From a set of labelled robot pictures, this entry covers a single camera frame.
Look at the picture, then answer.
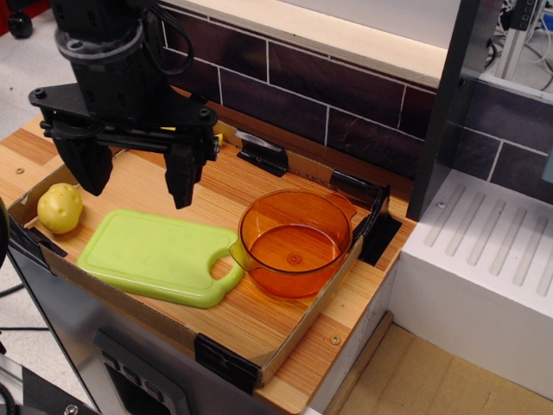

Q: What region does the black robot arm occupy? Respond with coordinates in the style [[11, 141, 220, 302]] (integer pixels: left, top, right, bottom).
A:
[[29, 1, 219, 208]]

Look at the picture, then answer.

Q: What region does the green plastic cutting board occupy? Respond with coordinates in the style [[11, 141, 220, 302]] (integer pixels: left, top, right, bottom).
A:
[[76, 209, 244, 309]]

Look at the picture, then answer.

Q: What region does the black caster wheel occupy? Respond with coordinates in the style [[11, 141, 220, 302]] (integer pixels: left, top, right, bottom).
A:
[[8, 10, 33, 39]]

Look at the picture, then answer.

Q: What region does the orange transparent plastic pot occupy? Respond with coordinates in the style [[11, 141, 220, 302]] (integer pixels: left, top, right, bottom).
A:
[[230, 189, 357, 299]]

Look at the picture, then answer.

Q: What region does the white dish drainer sink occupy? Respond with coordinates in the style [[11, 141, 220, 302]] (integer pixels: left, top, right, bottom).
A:
[[389, 171, 552, 398]]

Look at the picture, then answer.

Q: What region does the silver toy oven front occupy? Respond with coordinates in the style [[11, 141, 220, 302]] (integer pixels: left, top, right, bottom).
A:
[[9, 247, 274, 414]]

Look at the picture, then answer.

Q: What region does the yellow toy banana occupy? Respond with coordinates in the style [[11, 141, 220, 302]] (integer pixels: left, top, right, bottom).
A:
[[215, 134, 224, 147]]

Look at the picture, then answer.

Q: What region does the yellow-green toy potato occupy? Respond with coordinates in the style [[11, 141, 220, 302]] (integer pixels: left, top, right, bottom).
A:
[[37, 182, 83, 234]]

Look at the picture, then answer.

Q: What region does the cardboard fence with black tape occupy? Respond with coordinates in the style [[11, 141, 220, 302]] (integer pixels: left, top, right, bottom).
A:
[[7, 123, 404, 396]]

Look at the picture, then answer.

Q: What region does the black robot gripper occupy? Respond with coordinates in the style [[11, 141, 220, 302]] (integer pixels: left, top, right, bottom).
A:
[[29, 19, 219, 209]]

